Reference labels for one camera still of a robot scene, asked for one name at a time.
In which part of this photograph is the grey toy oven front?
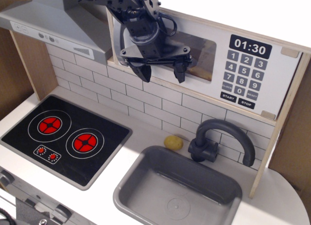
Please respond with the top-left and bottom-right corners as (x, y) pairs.
(0, 168), (93, 225)

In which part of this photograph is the grey toy sink basin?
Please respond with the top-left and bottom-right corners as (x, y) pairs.
(113, 146), (242, 225)

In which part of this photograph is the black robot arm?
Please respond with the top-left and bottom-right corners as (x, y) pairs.
(78, 0), (192, 83)

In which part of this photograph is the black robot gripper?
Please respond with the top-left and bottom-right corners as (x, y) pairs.
(120, 35), (192, 83)

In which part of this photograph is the wooden toy kitchen cabinet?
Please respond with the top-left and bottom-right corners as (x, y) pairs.
(12, 0), (311, 196)

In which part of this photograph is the white toy microwave door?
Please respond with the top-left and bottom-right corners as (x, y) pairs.
(113, 10), (303, 121)

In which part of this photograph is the yellow handled toy knife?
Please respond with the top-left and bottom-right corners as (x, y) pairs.
(188, 66), (212, 81)

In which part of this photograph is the black cable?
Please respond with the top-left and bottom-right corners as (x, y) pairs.
(159, 13), (178, 37)

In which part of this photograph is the black toy stovetop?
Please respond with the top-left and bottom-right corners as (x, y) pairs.
(0, 95), (132, 190)

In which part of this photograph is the dark grey toy faucet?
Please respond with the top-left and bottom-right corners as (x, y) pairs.
(188, 118), (256, 167)

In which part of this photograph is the yellow toy potato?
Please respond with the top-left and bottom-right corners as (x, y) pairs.
(164, 135), (184, 151)

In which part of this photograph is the grey toy range hood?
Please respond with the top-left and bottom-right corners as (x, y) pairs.
(0, 0), (112, 65)

